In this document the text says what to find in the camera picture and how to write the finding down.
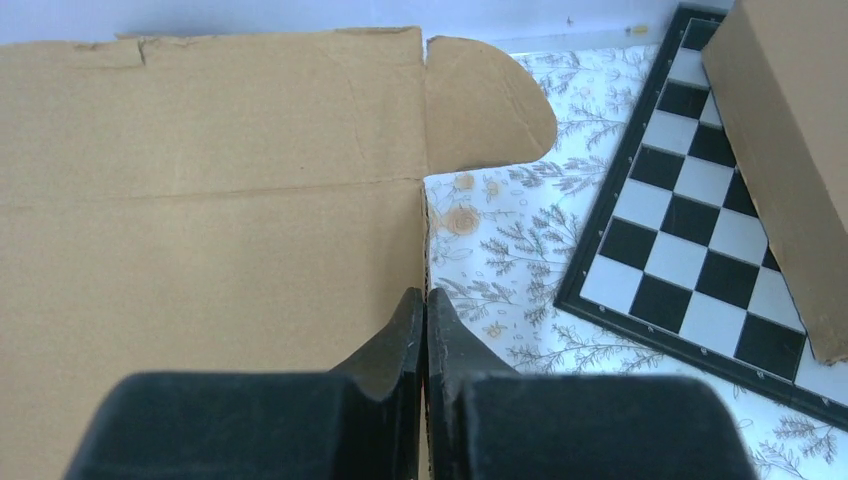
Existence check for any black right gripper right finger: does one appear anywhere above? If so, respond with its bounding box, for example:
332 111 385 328
425 288 756 479

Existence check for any floral patterned table mat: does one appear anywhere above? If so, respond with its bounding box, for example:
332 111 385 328
423 42 848 480

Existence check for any closed brown cardboard box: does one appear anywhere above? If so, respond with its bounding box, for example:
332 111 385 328
702 0 847 364

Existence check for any black white chessboard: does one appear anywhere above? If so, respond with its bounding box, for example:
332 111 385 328
554 5 847 429

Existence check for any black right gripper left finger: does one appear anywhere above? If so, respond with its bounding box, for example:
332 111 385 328
66 288 424 479

